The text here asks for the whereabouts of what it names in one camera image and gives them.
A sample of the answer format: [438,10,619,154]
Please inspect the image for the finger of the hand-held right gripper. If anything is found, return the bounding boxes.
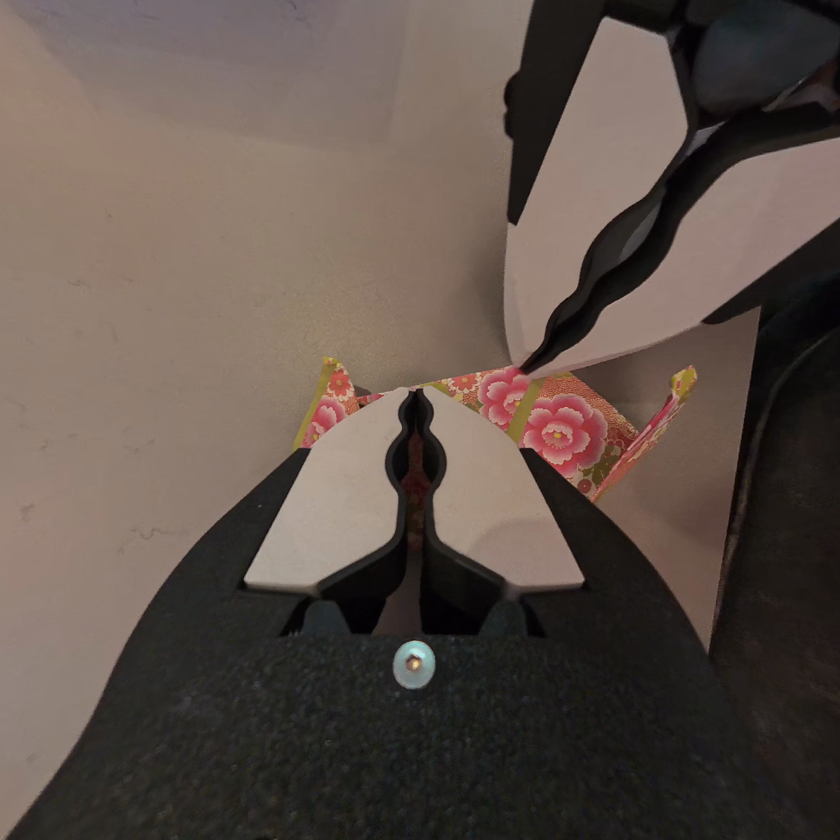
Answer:
[528,133,840,379]
[504,16,702,371]

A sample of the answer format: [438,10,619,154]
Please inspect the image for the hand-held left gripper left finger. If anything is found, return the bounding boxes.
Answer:
[244,387,416,618]

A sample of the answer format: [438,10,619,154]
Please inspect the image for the floral origami paper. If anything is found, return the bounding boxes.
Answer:
[293,357,698,504]

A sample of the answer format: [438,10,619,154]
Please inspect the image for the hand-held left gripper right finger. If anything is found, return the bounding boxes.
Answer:
[419,386,585,621]

